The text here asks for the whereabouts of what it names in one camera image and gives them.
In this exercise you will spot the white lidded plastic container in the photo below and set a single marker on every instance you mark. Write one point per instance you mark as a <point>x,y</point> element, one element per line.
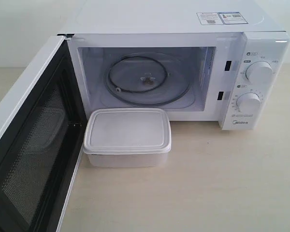
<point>127,137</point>

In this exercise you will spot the white microwave door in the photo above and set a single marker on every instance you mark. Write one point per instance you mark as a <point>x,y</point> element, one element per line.
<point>42,124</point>

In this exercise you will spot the glass microwave turntable plate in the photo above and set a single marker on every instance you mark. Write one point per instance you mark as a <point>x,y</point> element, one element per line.
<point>147,79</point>

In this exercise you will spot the white Midea microwave body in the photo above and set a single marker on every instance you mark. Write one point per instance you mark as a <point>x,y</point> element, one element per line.
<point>174,23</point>

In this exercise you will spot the lower white timer knob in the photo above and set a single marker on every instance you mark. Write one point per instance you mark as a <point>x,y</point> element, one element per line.
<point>248,103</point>

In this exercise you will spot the blue white warning sticker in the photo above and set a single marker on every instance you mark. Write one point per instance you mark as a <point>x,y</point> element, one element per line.
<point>221,18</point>

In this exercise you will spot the upper white power knob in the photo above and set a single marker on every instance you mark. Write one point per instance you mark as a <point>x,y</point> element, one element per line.
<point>259,73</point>

